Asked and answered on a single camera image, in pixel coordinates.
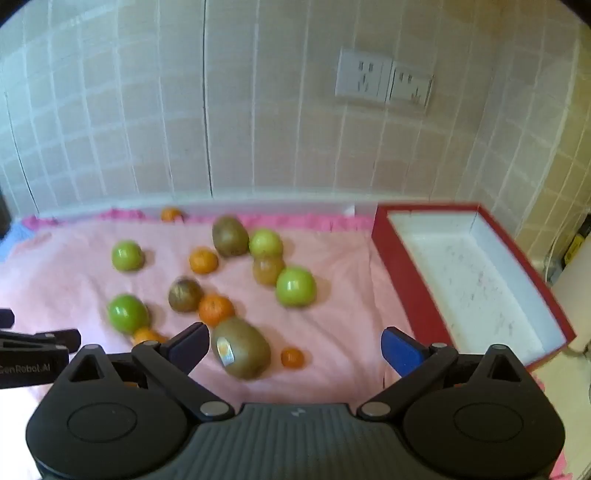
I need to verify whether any white appliance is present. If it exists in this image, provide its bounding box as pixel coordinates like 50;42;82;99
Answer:
551;258;591;356

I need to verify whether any red box with white inside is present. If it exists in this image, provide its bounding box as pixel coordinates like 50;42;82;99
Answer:
372;203;578;372

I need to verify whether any white wall socket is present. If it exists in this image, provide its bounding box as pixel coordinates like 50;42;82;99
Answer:
385;60;435;108
335;47;394;103

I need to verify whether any yellow-green apple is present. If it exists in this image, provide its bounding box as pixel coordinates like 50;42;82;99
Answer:
248;229;284;259

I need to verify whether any blue cloth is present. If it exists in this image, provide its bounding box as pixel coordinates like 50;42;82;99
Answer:
0;220;38;259

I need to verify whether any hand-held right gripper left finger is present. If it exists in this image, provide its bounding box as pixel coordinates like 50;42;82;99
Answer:
44;322;234;422

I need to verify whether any dark soy sauce bottle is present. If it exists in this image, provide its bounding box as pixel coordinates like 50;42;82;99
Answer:
564;231;585;268

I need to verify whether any brown kiwi with sticker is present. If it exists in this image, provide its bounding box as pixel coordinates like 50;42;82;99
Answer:
211;317;271;380

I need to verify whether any light pink cloth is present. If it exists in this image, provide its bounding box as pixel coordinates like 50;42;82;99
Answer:
0;217;573;480

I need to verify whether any green apple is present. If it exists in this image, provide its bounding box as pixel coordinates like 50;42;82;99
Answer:
111;240;145;272
107;294;151;334
276;267;318;308

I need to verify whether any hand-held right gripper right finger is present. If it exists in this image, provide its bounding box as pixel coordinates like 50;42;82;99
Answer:
356;327;548;422

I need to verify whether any hot pink cloth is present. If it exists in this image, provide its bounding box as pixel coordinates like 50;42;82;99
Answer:
21;208;375;232

